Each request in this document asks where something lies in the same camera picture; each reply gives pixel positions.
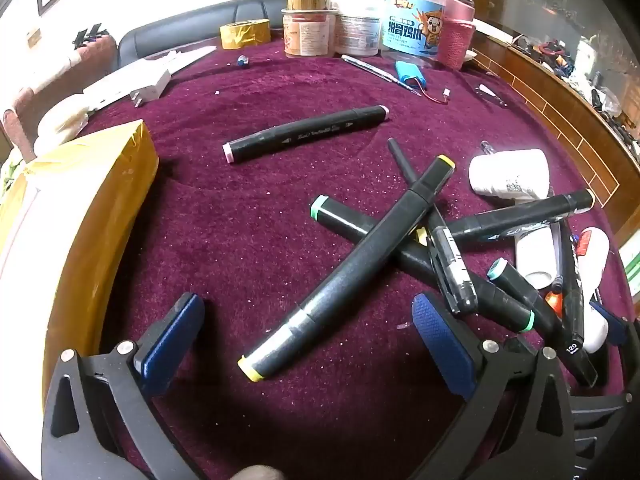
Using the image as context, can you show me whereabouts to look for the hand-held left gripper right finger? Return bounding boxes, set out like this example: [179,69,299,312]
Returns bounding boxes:
[412,294,576,480]

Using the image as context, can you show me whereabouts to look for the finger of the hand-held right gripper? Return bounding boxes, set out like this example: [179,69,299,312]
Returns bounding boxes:
[590,301,640,396]
[570,392,640,480]

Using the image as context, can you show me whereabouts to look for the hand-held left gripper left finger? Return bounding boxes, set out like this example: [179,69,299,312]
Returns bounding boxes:
[42,292,206,480]

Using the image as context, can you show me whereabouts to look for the white bottle orange cap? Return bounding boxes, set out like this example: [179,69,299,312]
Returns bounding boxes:
[545,227,611,353]

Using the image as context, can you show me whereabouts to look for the black marker teal cap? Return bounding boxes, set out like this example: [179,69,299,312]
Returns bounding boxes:
[487,258,598,388]

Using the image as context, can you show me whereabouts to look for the black marker yellow caps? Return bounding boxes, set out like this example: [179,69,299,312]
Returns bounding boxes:
[237,155,456,383]

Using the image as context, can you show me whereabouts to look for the black marker cream cap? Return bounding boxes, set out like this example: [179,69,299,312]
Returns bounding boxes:
[450,189,596,242]

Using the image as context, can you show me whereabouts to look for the yellow taped cardboard box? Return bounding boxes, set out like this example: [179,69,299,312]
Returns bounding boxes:
[0,120,160,411]

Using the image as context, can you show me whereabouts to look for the black marker green caps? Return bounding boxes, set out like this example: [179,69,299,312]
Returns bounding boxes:
[310,195,536,333]

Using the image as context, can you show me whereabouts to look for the black marker pink caps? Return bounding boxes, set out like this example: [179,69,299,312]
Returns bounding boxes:
[222,105,391,163]

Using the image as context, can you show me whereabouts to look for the black ruler bar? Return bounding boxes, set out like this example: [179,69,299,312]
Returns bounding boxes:
[557,217,587,361]

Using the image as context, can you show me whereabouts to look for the green white box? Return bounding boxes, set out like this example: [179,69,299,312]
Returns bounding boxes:
[617,245,640,292]

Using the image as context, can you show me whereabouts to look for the black gel pen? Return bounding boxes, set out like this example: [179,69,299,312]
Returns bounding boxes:
[387,137,478,316]

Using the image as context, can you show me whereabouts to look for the purple velvet tablecloth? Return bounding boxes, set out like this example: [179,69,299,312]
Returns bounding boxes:
[45,40,632,480]

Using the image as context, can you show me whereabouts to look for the wooden panelled cabinet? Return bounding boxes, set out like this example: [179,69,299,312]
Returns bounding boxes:
[470,0,640,243]

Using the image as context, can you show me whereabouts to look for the white tissue roll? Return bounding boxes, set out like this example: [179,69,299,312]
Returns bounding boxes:
[34,94,92,147]

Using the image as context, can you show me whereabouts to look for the metal nail clipper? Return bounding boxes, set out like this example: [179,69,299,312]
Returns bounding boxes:
[475,84,509,109]

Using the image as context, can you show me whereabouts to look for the white charger adapter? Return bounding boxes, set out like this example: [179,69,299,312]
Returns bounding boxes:
[82,67,172,111]

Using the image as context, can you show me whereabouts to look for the clutter of dark tools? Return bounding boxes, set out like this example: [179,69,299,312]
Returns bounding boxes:
[510,32,640,153]

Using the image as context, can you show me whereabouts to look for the white paper sheets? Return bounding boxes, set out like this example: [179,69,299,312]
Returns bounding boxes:
[120,45,218,81]

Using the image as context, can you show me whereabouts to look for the white silver pen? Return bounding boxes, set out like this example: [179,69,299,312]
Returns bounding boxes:
[341,54,422,93]

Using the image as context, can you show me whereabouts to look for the black leather sofa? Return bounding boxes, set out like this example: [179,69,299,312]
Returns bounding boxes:
[117,0,287,72]

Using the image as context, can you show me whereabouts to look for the pink water bottle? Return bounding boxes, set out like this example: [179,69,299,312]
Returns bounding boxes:
[439,0,476,72]

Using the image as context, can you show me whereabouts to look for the small black gadget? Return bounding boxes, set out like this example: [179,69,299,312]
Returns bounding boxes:
[73,23,110,52]

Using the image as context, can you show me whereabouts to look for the yellow tape roll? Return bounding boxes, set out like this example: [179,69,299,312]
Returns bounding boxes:
[220,19,272,51]

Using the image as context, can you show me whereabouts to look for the clear jar blue label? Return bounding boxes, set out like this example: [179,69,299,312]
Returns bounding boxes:
[382,0,448,68]

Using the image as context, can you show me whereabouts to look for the white plastic jar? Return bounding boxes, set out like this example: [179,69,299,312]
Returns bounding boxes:
[334,0,386,57]

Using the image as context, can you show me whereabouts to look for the orange label jar gold lid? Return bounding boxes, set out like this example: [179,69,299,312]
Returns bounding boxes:
[281,7,336,57]

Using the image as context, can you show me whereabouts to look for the blue battery pack red wire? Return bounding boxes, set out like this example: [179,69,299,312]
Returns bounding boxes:
[395,60,453,105]

